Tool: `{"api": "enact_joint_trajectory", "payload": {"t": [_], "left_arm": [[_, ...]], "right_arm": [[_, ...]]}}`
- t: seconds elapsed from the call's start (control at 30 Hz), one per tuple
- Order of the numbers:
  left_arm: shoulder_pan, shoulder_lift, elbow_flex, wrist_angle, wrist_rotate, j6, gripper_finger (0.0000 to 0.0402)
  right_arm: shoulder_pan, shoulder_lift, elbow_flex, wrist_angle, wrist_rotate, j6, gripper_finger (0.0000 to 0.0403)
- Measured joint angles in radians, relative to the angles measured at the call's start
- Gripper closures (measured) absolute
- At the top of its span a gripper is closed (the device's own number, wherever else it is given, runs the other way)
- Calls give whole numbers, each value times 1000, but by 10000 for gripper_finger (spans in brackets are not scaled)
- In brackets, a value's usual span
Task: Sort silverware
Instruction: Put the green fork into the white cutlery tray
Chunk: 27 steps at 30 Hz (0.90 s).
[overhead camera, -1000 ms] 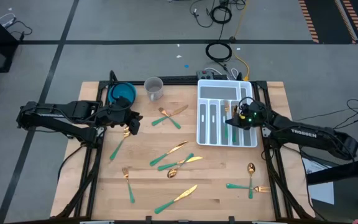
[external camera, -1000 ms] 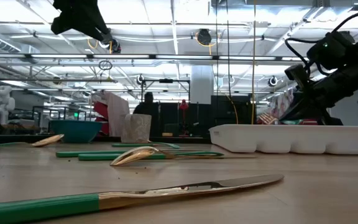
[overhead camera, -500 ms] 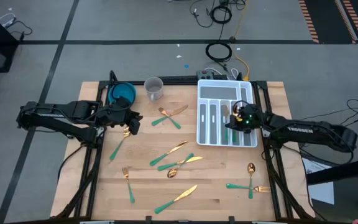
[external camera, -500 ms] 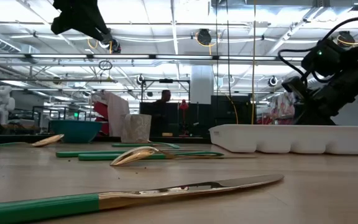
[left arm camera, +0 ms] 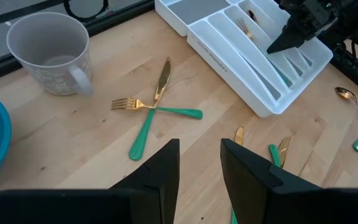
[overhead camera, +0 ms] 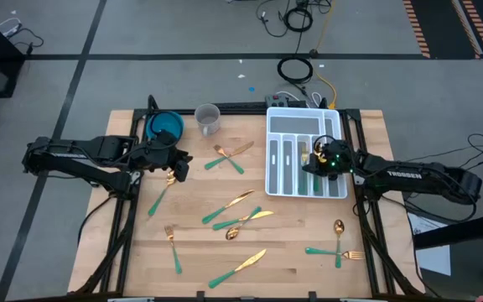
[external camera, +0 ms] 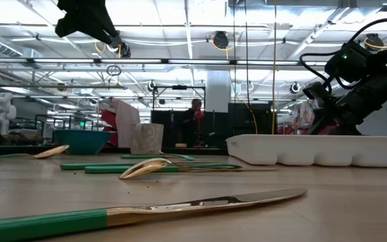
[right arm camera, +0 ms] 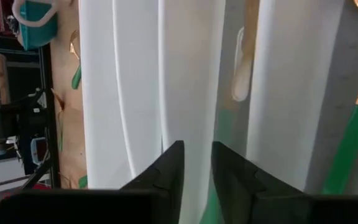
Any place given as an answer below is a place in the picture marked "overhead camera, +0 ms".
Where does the black metal desk frame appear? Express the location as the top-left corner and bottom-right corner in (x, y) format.
(412, 208), (483, 302)

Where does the white cable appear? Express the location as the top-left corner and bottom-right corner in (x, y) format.
(275, 90), (323, 108)

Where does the teal bowl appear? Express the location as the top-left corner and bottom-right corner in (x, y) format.
(145, 110), (185, 142)

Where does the gold knife green handle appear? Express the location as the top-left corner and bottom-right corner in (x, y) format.
(211, 210), (275, 232)
(204, 140), (255, 171)
(201, 189), (256, 226)
(207, 247), (267, 290)

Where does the white power adapter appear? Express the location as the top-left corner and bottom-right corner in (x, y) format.
(0, 17), (23, 38)

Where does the black power strip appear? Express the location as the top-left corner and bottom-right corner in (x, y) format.
(264, 94), (309, 109)

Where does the yellow extension cable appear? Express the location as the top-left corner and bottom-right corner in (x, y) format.
(313, 0), (338, 111)

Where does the black aluminium table frame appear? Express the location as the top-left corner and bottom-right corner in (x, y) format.
(73, 94), (427, 302)

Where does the gold fork green handle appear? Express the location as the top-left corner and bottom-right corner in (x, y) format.
(213, 143), (246, 175)
(164, 225), (184, 276)
(304, 246), (366, 261)
(299, 142), (310, 196)

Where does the black cable bundle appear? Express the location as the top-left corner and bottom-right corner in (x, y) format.
(402, 132), (483, 223)

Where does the white cutlery organizer tray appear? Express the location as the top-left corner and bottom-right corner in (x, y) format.
(264, 106), (349, 200)

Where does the white paper sheet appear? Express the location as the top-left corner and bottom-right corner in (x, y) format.
(407, 211), (453, 277)

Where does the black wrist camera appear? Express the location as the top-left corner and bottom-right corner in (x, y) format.
(301, 161), (330, 175)
(173, 160), (191, 183)

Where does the grey patterned mug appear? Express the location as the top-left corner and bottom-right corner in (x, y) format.
(194, 102), (221, 138)

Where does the coiled black cable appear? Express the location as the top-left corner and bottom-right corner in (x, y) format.
(281, 0), (314, 34)
(276, 55), (314, 85)

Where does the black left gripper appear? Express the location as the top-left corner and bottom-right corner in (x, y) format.
(139, 130), (193, 173)

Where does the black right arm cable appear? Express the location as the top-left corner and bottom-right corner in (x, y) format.
(313, 133), (340, 148)

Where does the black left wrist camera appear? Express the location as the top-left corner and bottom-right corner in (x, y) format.
(173, 160), (191, 183)

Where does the gold spoon green handle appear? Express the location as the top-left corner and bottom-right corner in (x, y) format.
(147, 170), (177, 217)
(311, 142), (327, 195)
(225, 206), (263, 242)
(332, 218), (346, 269)

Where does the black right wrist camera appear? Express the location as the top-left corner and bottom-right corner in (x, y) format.
(301, 161), (330, 175)

